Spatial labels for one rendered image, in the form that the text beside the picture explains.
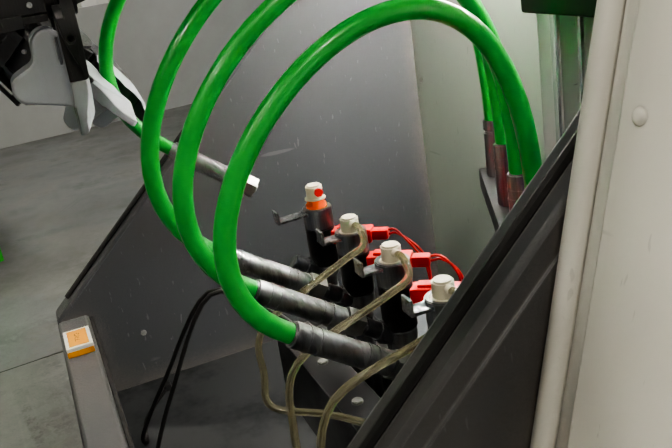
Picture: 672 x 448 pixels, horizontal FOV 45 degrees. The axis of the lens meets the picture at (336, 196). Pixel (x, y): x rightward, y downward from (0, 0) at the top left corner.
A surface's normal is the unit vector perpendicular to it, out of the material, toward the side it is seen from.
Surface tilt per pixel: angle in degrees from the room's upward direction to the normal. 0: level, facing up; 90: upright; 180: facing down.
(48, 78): 93
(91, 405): 0
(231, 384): 0
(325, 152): 90
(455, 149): 90
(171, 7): 90
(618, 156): 76
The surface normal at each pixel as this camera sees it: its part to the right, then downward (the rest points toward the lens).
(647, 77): -0.92, 0.02
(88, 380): -0.15, -0.94
